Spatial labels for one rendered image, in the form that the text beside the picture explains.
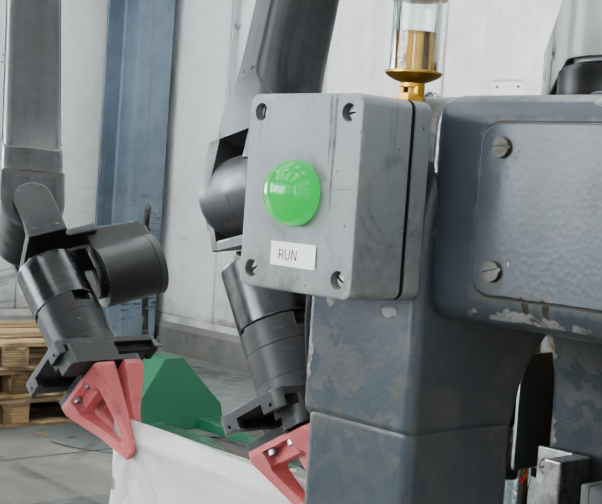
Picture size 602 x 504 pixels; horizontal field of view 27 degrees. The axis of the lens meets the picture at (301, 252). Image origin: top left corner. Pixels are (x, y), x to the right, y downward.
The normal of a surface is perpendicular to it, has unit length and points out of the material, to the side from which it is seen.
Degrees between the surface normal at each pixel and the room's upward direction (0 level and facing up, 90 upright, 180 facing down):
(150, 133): 90
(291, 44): 76
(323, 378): 90
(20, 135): 44
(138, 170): 90
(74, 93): 90
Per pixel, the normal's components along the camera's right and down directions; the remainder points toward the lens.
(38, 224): 0.29, -0.53
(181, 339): -0.73, -0.02
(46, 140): 0.30, -0.70
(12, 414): 0.64, 0.08
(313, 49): 0.62, -0.13
